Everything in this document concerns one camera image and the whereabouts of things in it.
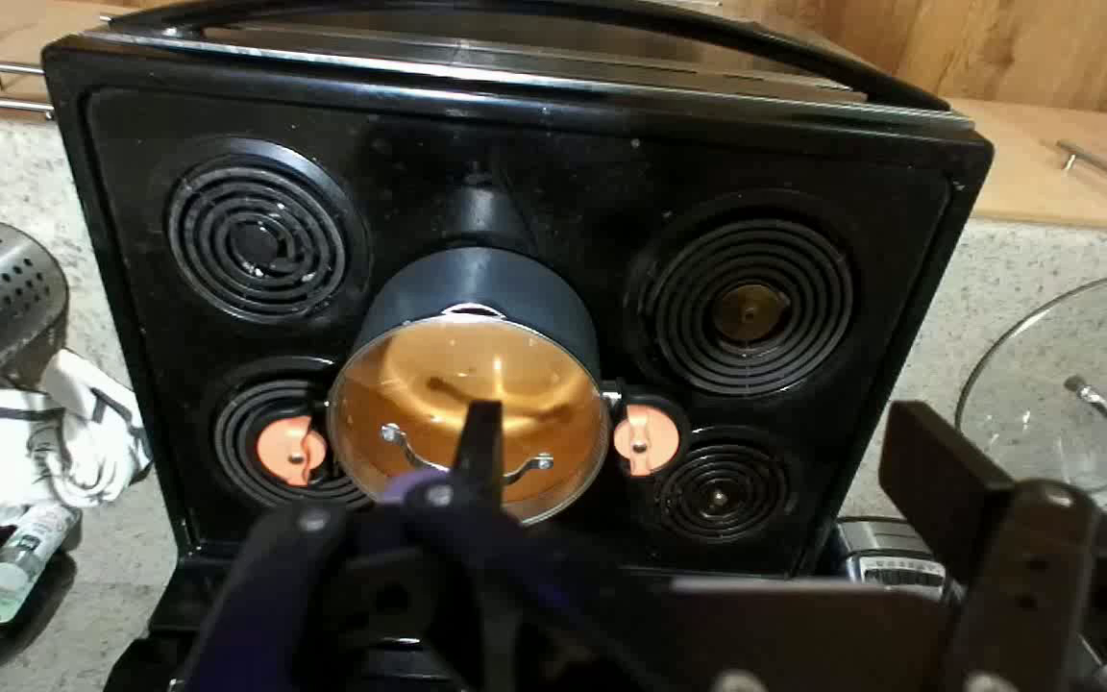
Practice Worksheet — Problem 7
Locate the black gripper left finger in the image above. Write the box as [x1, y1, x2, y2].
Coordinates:
[182, 397, 673, 692]

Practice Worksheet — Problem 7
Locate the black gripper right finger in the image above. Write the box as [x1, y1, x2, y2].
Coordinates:
[880, 397, 1107, 692]

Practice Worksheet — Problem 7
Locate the dark pot copper interior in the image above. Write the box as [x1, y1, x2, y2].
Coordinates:
[250, 241, 687, 529]

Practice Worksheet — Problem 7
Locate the black electric coil stove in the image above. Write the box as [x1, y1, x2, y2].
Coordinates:
[42, 0, 995, 692]

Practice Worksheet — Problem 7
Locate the white cloth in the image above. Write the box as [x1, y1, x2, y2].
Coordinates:
[0, 349, 154, 529]

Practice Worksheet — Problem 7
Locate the clear plastic bottle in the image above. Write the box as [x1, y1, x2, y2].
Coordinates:
[0, 502, 86, 630]

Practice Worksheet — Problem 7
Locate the small coil burner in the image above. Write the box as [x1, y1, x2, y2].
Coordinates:
[633, 425, 815, 554]
[165, 151, 355, 323]

